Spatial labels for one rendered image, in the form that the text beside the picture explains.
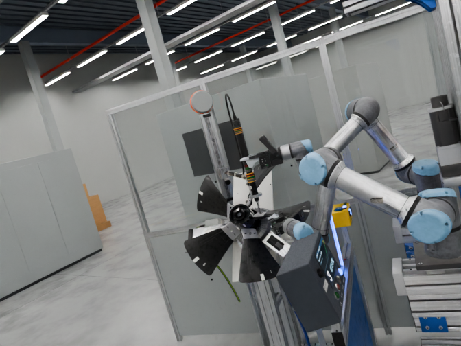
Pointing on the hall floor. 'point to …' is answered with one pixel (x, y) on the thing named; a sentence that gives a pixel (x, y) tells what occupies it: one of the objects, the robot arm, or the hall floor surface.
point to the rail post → (364, 301)
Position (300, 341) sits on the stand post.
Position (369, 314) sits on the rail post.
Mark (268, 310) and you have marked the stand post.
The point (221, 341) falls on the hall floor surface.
